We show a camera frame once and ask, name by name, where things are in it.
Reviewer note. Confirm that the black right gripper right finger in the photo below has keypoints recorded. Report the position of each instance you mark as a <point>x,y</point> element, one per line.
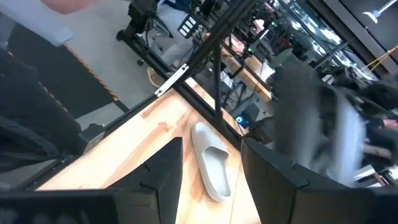
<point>295,202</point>

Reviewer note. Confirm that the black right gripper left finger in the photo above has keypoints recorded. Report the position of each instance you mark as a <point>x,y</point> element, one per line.
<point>140,199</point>

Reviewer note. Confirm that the white rubber slide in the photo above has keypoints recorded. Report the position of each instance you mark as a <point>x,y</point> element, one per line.
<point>214,174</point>

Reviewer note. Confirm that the blue glowing device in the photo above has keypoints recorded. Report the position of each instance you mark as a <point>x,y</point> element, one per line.
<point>241,120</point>

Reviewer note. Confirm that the person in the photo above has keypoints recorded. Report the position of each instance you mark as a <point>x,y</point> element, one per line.
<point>31,25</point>
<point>177,46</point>
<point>377,137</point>

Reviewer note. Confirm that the wooden desk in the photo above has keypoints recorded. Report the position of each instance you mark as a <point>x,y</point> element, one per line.
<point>248,77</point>

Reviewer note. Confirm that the black panel orange edge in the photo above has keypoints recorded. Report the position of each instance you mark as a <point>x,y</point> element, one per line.
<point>62,77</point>

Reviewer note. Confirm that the black drawer cabinet white labels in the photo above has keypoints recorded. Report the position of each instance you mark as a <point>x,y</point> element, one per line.
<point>186,26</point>

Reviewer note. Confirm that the silver frame bracket plate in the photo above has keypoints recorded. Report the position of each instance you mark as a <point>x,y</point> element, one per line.
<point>171,81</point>

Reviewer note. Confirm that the black aluminium table frame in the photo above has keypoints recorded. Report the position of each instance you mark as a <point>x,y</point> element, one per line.
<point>217,77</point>

